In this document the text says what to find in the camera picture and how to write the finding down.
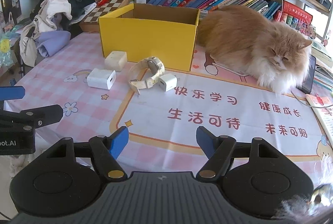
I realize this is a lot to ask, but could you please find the pink checkered tablecloth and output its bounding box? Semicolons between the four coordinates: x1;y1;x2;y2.
5;33;332;182

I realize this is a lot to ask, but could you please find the large white charger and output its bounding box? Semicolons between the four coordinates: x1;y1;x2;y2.
87;68;116;90

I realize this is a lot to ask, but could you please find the cream wrist watch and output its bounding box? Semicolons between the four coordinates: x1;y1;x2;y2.
128;56;165;95

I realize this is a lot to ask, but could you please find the small white charger cube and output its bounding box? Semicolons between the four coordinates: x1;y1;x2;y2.
158;73;178;92

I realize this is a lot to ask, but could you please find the cream eraser block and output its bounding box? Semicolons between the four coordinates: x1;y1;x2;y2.
104;51;128;72

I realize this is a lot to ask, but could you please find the pile of clothes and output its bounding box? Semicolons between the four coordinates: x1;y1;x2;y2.
19;0;97;67

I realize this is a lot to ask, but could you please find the black phone on table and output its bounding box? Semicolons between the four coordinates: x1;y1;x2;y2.
297;55;316;94

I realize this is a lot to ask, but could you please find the orange fluffy cat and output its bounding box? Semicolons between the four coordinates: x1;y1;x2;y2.
196;5;312;94

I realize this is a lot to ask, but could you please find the yellow cardboard box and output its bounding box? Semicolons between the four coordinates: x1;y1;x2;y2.
98;3;200;71

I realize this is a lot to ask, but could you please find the wooden chess board box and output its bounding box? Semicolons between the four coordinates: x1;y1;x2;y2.
79;0;134;32

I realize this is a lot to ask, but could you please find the red book box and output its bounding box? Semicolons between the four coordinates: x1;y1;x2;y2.
273;1;313;30

